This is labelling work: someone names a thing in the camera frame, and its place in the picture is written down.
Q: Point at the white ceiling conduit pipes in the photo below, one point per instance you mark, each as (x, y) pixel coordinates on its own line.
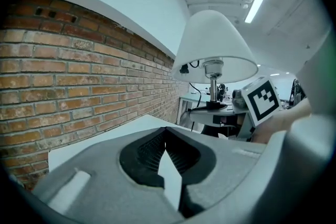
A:
(218, 2)

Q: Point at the white background desk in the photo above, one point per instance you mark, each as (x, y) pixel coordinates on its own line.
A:
(187, 102)

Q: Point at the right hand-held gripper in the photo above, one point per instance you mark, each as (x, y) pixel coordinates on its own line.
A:
(262, 102)

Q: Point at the white shade table lamp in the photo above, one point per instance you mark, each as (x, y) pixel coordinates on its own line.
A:
(212, 39)

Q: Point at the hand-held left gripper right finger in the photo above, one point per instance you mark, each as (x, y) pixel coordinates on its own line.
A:
(225, 162)

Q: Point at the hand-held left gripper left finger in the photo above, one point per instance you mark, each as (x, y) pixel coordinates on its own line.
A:
(105, 165)

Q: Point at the person's right forearm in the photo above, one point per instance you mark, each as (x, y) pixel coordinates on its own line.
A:
(286, 120)

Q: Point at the long ceiling light fixture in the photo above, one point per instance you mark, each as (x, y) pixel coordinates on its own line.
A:
(256, 2)

